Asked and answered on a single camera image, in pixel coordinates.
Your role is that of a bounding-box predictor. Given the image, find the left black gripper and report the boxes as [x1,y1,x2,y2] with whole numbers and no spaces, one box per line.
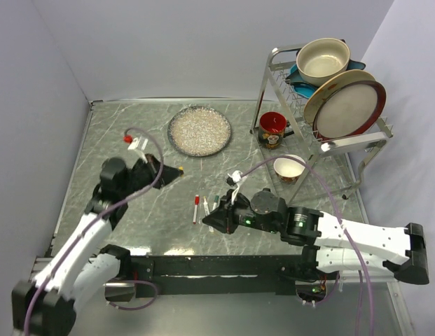
[118,153,183,198]

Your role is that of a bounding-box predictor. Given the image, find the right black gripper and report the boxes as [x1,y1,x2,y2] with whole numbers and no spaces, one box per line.
[202,188,279,234]

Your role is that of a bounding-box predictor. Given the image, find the white pen yellow tip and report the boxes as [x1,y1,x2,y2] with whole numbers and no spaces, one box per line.
[203,196,214,233]

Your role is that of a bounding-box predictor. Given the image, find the white pen red tip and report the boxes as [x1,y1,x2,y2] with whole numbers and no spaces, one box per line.
[193,200,199,225]

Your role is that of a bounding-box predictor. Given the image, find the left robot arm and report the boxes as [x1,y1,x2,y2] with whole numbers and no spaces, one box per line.
[11,154,184,335]

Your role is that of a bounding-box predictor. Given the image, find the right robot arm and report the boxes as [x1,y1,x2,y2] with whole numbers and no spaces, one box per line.
[202,188,429,285]

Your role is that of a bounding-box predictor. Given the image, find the black base beam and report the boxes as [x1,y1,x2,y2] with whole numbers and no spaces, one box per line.
[97,255,344,302]

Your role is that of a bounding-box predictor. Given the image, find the speckled round plate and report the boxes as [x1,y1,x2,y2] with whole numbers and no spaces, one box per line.
[167,106,232,158]

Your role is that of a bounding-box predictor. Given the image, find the small white cup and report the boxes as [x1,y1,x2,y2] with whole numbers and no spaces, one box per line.
[273,154,305,183]

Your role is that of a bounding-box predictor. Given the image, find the metal dish rack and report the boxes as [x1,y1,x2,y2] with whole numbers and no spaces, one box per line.
[250,44,394,200]

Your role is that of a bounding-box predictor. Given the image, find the red skull mug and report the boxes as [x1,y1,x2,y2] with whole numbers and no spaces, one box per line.
[258,111,294,149]

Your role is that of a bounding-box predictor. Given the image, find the blue dish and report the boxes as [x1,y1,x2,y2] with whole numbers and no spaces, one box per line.
[284,60,366,99]

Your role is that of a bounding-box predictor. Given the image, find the beige dinner plate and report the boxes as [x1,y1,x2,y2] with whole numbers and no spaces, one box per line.
[303,69,375,125]

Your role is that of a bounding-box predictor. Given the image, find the red rimmed plate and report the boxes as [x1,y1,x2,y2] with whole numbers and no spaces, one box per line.
[312,80,387,141]

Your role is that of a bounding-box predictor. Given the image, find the large beige bowl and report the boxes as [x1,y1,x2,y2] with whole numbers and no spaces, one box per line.
[296,38,351,87]

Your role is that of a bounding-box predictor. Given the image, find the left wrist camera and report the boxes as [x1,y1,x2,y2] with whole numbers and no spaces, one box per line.
[123,135,149,162]

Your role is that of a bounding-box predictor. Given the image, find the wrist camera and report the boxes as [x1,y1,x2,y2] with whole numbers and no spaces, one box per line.
[123,135,149,162]
[226,170,247,205]

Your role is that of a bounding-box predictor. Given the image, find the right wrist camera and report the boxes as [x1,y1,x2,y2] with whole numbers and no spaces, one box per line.
[226,170,247,205]

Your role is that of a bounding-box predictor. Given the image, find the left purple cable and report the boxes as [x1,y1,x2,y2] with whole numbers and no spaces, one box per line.
[22,127,165,336]

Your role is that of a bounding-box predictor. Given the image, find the purple cable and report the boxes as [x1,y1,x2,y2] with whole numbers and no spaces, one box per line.
[243,156,375,336]
[22,127,165,336]

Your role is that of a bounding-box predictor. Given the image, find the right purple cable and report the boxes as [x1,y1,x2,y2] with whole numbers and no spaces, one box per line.
[243,156,375,336]

